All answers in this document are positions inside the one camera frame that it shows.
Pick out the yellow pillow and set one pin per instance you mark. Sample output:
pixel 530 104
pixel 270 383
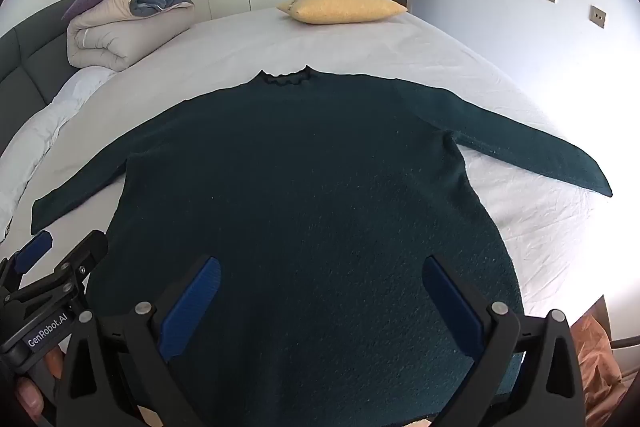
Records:
pixel 345 4

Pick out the bed with white sheet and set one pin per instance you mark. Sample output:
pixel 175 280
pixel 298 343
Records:
pixel 350 47

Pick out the person's left hand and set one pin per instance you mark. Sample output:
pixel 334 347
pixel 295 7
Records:
pixel 27 399

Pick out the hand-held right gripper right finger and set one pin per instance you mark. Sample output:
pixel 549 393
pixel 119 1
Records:
pixel 450 307

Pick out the grey-green padded headboard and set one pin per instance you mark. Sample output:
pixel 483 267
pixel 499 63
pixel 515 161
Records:
pixel 25 67

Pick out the orange plastic bag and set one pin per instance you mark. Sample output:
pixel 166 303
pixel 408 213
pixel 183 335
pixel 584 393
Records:
pixel 595 357

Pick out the folded beige duvet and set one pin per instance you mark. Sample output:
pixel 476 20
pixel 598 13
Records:
pixel 115 37

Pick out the white pillow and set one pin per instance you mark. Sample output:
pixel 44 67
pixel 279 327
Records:
pixel 45 127

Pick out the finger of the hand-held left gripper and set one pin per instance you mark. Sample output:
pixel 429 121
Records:
pixel 34 249
pixel 85 254

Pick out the dark green sweater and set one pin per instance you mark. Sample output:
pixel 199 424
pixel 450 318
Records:
pixel 300 182

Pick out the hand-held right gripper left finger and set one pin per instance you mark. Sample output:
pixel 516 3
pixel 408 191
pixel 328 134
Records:
pixel 192 307

